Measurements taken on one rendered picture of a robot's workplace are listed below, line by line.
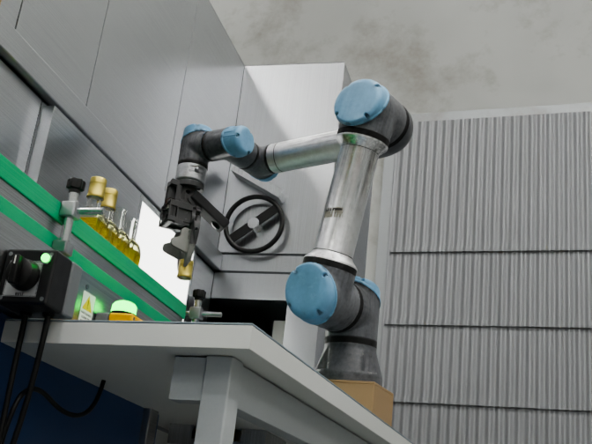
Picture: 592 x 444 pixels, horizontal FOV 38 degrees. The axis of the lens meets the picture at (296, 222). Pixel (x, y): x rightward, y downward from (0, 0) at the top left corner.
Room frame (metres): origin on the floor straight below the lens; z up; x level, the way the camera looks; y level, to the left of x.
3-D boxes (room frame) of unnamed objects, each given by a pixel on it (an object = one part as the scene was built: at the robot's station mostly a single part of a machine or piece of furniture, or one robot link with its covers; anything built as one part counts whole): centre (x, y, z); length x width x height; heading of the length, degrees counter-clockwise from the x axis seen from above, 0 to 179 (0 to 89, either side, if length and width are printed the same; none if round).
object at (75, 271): (1.21, 0.35, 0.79); 0.08 x 0.08 x 0.08; 74
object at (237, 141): (1.93, 0.18, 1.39); 0.11 x 0.11 x 0.08; 56
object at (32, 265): (1.16, 0.37, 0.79); 0.04 x 0.03 x 0.04; 74
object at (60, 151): (2.12, 0.43, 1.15); 0.90 x 0.03 x 0.34; 164
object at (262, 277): (3.08, -0.03, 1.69); 0.70 x 0.37 x 0.89; 164
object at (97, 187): (1.69, 0.42, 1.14); 0.04 x 0.04 x 0.04
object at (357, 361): (1.88, -0.15, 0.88); 0.15 x 0.15 x 0.10
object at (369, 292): (1.87, -0.14, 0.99); 0.13 x 0.12 x 0.14; 146
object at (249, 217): (2.74, 0.13, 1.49); 0.21 x 0.05 x 0.21; 74
